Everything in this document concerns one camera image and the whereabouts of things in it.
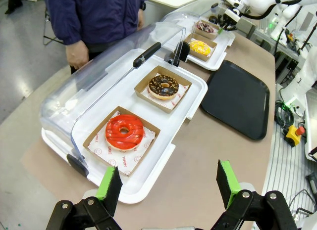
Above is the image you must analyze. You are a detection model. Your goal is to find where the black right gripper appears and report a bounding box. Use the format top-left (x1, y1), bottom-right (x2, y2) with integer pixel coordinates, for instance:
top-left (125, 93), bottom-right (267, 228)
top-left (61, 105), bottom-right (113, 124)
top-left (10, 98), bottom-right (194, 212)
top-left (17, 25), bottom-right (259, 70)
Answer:
top-left (217, 7), bottom-right (241, 33)

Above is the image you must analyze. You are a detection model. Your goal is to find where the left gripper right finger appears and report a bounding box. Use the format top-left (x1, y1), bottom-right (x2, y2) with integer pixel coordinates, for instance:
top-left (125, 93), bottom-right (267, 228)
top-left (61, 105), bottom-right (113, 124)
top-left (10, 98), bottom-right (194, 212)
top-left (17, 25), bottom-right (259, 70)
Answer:
top-left (210, 159), bottom-right (298, 230)

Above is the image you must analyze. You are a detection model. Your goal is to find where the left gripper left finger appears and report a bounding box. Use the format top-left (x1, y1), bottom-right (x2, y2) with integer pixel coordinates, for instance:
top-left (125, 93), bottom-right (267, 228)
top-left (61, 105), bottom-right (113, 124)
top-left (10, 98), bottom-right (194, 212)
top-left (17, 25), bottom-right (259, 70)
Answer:
top-left (46, 165), bottom-right (123, 230)

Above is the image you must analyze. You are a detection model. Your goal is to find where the brown cardboard donut box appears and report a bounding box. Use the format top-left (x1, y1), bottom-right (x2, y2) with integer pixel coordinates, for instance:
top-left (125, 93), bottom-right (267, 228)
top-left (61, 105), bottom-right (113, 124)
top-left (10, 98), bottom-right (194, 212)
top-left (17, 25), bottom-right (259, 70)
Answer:
top-left (193, 19), bottom-right (220, 40)
top-left (82, 105), bottom-right (161, 178)
top-left (134, 65), bottom-right (193, 114)
top-left (184, 33), bottom-right (218, 62)

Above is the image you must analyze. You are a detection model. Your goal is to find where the person's right forearm navy sleeve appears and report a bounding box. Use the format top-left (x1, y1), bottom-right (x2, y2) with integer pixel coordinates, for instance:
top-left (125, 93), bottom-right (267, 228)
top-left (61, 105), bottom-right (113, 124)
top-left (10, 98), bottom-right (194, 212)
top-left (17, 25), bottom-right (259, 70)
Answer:
top-left (44, 0), bottom-right (86, 46)

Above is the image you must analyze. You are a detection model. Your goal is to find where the dark donut with pink sprinkles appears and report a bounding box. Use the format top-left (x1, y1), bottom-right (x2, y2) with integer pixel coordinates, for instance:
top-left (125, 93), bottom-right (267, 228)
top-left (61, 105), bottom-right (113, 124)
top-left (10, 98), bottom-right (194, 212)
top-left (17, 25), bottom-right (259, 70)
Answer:
top-left (196, 20), bottom-right (214, 34)

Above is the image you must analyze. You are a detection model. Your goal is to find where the yellow sprinkled donut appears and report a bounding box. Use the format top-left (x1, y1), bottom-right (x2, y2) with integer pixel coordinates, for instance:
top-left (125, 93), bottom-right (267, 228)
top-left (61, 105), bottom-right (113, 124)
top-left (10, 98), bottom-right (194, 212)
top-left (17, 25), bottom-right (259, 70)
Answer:
top-left (189, 40), bottom-right (211, 55)

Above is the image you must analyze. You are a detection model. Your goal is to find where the red glazed donut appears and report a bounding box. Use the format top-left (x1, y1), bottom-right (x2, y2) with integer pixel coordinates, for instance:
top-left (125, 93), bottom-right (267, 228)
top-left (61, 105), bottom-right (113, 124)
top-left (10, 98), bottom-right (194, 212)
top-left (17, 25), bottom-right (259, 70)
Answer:
top-left (105, 114), bottom-right (145, 151)

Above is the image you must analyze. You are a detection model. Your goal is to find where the black plastic serving tray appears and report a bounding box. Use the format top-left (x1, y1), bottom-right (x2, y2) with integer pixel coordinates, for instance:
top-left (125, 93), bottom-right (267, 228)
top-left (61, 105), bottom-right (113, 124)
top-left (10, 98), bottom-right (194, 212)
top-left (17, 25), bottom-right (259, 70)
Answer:
top-left (200, 59), bottom-right (270, 141)

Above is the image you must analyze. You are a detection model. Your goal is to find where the chocolate donut with nuts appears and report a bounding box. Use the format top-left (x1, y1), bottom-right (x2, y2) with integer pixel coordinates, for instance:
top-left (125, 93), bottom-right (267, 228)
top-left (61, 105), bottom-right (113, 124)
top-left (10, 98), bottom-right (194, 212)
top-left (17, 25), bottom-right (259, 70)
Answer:
top-left (148, 75), bottom-right (180, 101)

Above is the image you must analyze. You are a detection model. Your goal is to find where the person's left hand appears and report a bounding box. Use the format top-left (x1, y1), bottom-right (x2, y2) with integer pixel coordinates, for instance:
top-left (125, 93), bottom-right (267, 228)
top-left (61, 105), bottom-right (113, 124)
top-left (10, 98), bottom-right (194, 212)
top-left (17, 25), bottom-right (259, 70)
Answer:
top-left (137, 9), bottom-right (145, 31)

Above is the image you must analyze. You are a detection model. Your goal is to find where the person's right hand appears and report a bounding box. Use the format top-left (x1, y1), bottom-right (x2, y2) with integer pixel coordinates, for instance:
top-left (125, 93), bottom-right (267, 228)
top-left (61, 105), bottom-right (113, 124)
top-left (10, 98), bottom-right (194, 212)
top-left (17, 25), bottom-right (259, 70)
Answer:
top-left (65, 39), bottom-right (90, 70)

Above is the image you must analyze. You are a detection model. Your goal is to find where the grey box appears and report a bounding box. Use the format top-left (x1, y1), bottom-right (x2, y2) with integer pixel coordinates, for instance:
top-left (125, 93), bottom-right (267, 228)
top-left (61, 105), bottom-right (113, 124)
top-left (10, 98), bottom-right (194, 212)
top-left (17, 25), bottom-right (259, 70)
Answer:
top-left (235, 17), bottom-right (257, 40)

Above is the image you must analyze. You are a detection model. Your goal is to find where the white printed paper liner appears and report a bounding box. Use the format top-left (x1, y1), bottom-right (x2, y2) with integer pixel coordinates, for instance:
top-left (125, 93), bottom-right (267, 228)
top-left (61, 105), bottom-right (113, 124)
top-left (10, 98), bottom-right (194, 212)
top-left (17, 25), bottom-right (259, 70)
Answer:
top-left (188, 38), bottom-right (214, 58)
top-left (88, 110), bottom-right (156, 176)
top-left (141, 73), bottom-right (189, 111)

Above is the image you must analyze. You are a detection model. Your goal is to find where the right white display case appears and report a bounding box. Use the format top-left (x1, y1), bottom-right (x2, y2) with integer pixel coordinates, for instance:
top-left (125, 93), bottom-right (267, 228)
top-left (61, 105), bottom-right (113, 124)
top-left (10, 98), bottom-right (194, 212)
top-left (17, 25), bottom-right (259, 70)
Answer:
top-left (162, 29), bottom-right (236, 72)

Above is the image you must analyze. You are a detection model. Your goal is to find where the white display case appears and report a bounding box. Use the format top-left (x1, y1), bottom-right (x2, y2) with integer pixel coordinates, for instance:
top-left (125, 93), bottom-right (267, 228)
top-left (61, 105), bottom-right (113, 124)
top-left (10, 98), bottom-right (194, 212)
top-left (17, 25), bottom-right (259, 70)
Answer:
top-left (41, 54), bottom-right (209, 205)
top-left (162, 29), bottom-right (236, 72)
top-left (160, 2), bottom-right (226, 62)

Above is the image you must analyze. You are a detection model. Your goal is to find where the left white display case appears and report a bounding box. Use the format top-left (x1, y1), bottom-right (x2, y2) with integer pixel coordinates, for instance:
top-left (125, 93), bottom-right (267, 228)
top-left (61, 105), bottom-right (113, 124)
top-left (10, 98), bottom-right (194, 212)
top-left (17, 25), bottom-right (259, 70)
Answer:
top-left (41, 54), bottom-right (209, 205)

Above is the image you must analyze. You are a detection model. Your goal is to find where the far white display case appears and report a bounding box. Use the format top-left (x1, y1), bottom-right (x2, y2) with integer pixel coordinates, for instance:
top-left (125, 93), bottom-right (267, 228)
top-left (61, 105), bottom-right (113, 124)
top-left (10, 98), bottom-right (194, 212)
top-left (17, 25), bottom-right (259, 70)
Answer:
top-left (160, 2), bottom-right (226, 62)

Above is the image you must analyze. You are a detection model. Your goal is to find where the white table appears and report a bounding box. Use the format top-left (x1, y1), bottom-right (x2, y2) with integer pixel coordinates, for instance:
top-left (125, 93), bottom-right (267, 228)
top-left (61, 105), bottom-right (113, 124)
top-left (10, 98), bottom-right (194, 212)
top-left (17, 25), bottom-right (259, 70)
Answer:
top-left (146, 0), bottom-right (203, 18)

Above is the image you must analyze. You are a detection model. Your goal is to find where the clear display case lid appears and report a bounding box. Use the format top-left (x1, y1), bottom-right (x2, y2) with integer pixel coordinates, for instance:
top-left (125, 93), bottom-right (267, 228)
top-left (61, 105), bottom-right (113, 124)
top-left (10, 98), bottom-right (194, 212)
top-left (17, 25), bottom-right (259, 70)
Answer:
top-left (39, 22), bottom-right (186, 178)

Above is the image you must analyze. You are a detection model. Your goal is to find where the person in navy jacket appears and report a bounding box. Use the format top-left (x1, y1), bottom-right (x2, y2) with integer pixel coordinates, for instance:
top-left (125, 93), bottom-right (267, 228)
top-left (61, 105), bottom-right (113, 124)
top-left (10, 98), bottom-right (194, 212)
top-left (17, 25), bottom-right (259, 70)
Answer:
top-left (44, 0), bottom-right (150, 52)

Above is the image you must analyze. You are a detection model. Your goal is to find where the person in dark trousers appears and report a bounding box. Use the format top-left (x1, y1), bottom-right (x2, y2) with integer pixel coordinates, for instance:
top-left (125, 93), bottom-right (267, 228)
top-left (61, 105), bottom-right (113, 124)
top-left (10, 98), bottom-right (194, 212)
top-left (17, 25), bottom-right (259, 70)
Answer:
top-left (4, 0), bottom-right (23, 15)

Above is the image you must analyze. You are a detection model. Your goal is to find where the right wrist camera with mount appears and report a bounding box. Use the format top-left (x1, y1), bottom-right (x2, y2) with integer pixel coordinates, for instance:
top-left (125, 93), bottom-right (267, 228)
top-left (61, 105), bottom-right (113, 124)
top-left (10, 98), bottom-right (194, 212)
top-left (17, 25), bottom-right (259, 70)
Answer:
top-left (224, 0), bottom-right (245, 8)

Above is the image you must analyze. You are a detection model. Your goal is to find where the black and green cable bundle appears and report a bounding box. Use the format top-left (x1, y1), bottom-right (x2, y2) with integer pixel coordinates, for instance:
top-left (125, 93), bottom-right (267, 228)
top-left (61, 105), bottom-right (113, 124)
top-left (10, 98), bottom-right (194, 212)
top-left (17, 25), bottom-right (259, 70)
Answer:
top-left (274, 100), bottom-right (296, 128)

